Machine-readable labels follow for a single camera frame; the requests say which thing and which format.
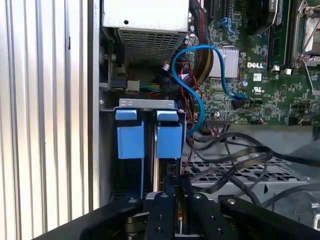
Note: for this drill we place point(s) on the green motherboard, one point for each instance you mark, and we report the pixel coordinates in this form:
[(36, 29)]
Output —
[(275, 100)]

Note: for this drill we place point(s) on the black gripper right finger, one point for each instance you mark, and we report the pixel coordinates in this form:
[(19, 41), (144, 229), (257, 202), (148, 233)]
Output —
[(205, 215)]

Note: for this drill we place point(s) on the black RAM slot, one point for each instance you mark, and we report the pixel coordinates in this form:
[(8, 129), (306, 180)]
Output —
[(280, 37)]

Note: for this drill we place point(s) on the hard disk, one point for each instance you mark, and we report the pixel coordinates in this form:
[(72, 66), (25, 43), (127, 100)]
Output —
[(168, 140), (130, 142)]

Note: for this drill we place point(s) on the metal disk bay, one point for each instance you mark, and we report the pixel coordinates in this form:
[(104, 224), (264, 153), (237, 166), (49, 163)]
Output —
[(147, 102)]

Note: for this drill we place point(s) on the thin metal locking lever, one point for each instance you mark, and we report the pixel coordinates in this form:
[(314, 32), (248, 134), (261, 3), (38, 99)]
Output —
[(311, 78)]

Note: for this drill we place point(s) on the silver chipset heat sink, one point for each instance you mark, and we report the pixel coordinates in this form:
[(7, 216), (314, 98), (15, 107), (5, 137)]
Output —
[(231, 62)]

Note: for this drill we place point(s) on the CPU socket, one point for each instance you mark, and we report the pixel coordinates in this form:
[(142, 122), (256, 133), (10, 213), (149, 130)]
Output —
[(313, 27)]

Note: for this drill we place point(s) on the grey open PC case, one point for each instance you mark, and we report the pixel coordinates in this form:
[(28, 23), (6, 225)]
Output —
[(93, 75)]

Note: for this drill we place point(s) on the silver power supply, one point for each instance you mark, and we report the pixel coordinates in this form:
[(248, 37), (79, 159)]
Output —
[(145, 15)]

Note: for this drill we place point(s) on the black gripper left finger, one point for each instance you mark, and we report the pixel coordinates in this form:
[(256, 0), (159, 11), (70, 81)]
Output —
[(161, 215)]

